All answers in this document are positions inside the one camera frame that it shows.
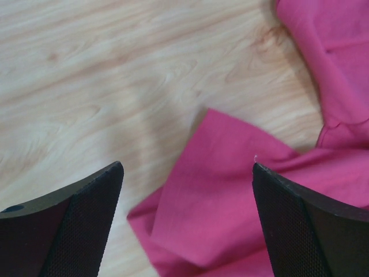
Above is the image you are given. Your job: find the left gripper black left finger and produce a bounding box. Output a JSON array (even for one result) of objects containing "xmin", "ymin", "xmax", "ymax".
[{"xmin": 1, "ymin": 162, "xmax": 124, "ymax": 277}]

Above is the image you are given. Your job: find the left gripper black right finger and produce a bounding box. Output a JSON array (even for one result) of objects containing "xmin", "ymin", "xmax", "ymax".
[{"xmin": 252, "ymin": 163, "xmax": 368, "ymax": 277}]

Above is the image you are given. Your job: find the magenta t shirt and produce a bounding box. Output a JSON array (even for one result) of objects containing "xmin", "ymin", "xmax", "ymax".
[{"xmin": 127, "ymin": 1, "xmax": 368, "ymax": 276}]

